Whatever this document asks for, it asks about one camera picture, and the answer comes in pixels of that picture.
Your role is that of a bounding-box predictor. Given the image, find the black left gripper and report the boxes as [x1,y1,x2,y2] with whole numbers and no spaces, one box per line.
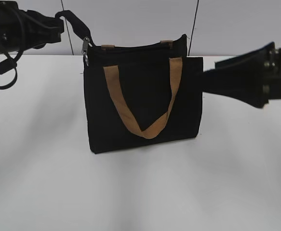
[0,0,64,54]

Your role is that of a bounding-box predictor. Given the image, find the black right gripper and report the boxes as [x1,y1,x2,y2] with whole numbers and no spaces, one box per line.
[198,42,281,108]

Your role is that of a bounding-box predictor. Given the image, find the black tote bag brown handles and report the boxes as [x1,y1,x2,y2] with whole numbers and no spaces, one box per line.
[55,10,203,154]

